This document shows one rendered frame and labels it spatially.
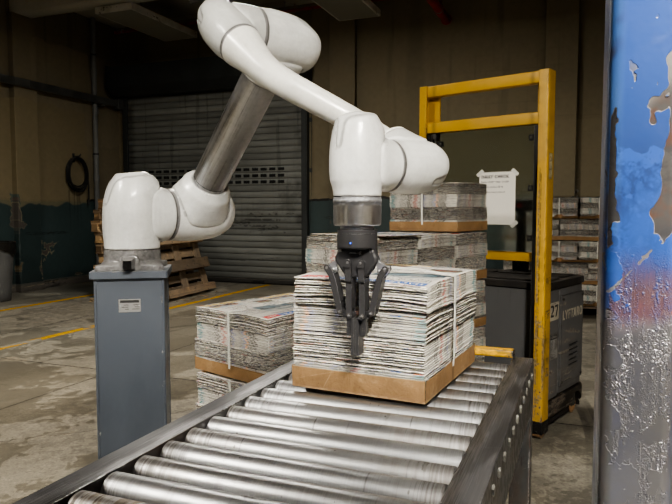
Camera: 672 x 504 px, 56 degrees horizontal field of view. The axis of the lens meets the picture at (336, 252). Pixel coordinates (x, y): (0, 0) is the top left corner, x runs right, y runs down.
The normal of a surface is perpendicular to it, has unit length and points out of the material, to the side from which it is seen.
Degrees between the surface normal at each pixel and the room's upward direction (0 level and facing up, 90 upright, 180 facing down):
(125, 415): 90
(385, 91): 90
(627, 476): 90
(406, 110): 90
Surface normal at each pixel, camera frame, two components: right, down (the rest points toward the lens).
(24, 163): 0.93, 0.03
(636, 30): -0.36, 0.07
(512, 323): -0.65, 0.05
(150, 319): 0.19, 0.07
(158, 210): 0.71, 0.00
